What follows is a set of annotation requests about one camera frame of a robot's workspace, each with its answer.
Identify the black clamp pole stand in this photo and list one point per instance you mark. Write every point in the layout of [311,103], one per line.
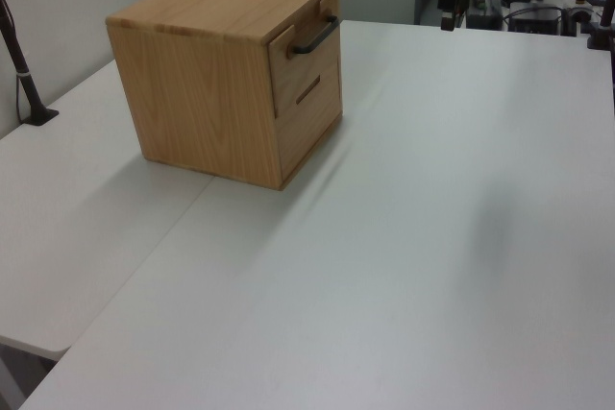
[603,28]

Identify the black camera pole with base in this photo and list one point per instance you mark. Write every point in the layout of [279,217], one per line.
[26,79]

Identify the black electronics box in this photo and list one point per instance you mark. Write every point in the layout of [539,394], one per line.
[483,14]

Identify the wooden cabinet box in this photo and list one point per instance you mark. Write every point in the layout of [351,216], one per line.
[202,93]

